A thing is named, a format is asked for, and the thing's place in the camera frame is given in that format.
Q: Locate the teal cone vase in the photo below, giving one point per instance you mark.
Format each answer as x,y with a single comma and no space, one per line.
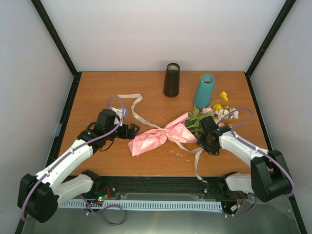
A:
204,91

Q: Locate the pink bouquet wrapping paper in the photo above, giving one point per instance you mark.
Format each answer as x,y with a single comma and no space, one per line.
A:
175,131

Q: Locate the artificial flower bunch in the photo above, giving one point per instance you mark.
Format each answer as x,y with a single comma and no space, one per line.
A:
215,110

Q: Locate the black frame post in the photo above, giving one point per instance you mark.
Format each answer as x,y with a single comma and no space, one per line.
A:
40,9
282,15

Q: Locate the black cone vase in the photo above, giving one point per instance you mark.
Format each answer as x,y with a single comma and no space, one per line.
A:
171,80

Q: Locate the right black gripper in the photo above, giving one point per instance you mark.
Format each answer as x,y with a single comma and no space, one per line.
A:
200,142

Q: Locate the left black frame post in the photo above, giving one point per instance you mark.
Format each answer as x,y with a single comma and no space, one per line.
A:
40,9

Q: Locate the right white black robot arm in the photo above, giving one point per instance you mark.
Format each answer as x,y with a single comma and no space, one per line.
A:
269,176

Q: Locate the right black frame post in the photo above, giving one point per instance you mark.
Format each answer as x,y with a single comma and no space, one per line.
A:
282,15

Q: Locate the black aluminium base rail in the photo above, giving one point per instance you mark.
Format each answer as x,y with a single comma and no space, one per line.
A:
213,188

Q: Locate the light blue cable duct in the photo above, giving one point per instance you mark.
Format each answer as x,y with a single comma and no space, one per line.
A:
146,205

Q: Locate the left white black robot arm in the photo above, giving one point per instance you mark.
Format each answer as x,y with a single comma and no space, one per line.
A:
41,194

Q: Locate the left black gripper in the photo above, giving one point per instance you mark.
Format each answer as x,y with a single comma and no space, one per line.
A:
132,133

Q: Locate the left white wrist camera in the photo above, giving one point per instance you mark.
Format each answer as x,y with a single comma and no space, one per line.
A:
120,114

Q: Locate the cream printed ribbon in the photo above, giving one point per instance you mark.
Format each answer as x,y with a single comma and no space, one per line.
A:
196,152

